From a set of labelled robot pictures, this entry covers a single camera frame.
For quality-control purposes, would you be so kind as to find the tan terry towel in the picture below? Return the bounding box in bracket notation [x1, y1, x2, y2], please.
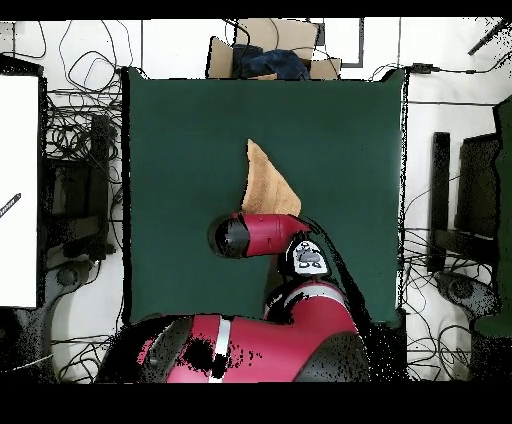
[240, 138, 302, 218]

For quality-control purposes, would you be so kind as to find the dark green table cloth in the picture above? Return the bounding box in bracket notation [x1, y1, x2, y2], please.
[121, 66, 407, 327]

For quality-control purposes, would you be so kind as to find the dark blue garment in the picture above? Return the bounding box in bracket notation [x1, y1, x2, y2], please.
[231, 43, 311, 81]

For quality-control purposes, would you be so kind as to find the brown cardboard box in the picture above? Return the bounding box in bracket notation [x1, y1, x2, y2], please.
[205, 17, 343, 81]

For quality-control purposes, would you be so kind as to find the black upright bar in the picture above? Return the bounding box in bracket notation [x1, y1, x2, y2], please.
[427, 131, 451, 273]

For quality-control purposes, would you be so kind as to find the black marker pen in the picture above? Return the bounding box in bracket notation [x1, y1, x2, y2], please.
[0, 192, 22, 219]

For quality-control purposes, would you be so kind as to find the green cloth covered table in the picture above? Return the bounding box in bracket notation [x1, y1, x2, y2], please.
[473, 95, 512, 337]

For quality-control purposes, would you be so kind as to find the white board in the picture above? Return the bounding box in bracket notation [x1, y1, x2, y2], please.
[0, 73, 41, 309]

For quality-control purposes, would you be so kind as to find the thin black rod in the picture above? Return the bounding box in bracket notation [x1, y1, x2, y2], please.
[467, 17, 512, 57]

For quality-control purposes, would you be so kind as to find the black cable tangle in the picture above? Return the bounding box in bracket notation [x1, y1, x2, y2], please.
[0, 19, 135, 169]
[51, 333, 125, 383]
[399, 175, 501, 381]

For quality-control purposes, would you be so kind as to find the black furniture frame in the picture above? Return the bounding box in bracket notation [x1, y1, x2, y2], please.
[41, 114, 117, 261]

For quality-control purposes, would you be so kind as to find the thin black floor frame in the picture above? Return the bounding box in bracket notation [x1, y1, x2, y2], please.
[307, 17, 365, 69]

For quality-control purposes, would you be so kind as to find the black stand base with cables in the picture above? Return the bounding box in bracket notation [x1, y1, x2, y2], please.
[435, 270, 503, 321]
[45, 255, 101, 289]

